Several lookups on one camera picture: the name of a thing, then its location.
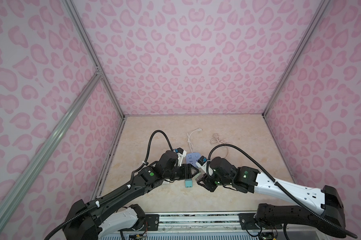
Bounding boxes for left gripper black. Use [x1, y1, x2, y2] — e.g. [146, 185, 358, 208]
[164, 166, 202, 182]

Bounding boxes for teal plug adapter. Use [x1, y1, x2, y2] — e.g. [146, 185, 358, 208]
[185, 179, 193, 188]

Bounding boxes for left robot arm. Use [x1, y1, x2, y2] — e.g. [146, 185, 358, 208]
[62, 149, 199, 240]

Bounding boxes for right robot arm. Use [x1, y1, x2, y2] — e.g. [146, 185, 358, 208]
[197, 157, 347, 238]

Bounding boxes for blue square power strip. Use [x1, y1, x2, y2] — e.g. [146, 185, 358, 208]
[186, 153, 201, 168]

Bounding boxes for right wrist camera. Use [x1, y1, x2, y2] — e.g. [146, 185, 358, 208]
[196, 156, 208, 174]

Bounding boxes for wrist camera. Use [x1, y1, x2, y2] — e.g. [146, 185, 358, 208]
[173, 148, 187, 167]
[196, 156, 208, 174]

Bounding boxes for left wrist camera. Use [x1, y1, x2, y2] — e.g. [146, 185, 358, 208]
[173, 148, 187, 167]

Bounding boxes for pink power strip cable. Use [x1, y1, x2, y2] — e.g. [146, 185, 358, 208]
[210, 133, 231, 158]

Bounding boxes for white power strip cable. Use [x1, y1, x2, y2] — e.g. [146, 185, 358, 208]
[186, 128, 204, 154]

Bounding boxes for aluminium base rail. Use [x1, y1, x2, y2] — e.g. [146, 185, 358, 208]
[70, 211, 333, 240]

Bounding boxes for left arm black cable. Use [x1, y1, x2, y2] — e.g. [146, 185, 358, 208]
[43, 129, 173, 240]

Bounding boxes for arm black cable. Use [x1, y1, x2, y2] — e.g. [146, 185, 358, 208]
[207, 143, 358, 240]
[43, 129, 173, 240]

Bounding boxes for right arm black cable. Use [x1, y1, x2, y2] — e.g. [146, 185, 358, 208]
[207, 143, 358, 240]

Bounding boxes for aluminium frame diagonal bar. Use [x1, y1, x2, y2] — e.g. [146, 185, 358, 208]
[0, 74, 102, 233]

